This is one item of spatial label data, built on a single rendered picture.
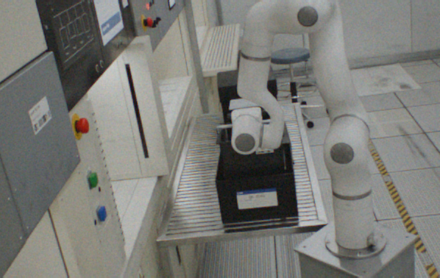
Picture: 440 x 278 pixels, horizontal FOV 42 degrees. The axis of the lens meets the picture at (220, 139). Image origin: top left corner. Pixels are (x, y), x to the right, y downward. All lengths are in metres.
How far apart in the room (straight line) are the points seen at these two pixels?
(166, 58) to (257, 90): 1.96
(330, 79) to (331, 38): 0.11
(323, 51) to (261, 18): 0.19
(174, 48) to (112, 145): 1.45
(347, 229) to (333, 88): 0.45
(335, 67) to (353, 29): 4.72
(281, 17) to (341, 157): 0.42
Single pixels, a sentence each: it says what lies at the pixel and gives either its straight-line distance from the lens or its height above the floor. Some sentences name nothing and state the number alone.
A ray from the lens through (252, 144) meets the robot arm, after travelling 1.74.
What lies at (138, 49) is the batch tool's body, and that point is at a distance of 2.11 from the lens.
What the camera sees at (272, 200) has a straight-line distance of 2.02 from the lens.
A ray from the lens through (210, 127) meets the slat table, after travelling 2.99.
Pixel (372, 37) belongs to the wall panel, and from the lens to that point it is 6.38.
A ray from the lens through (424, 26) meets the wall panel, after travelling 6.49.
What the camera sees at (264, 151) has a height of 1.01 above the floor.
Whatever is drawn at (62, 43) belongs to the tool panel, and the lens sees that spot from 1.44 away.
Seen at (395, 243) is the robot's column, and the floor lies 0.76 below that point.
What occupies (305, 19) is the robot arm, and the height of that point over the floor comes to 1.50.
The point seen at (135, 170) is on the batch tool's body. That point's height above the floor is 0.91.
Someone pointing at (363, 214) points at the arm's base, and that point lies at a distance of 1.79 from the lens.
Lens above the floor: 1.79
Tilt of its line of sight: 22 degrees down
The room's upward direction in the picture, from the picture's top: 9 degrees counter-clockwise
